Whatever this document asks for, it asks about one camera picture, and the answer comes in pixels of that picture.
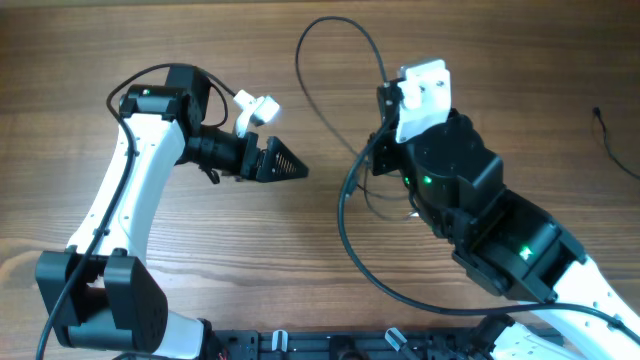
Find thin black cable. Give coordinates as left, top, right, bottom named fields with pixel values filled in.
left=344, top=164, right=421, bottom=222
left=590, top=106, right=640, bottom=181

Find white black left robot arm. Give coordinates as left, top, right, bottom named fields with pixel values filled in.
left=35, top=63, right=309, bottom=359

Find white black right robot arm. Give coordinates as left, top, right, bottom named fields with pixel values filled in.
left=369, top=79, right=639, bottom=359

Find black left camera cable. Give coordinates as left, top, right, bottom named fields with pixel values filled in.
left=34, top=62, right=239, bottom=360

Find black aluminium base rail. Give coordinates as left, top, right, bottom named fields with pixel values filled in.
left=212, top=328, right=500, bottom=360

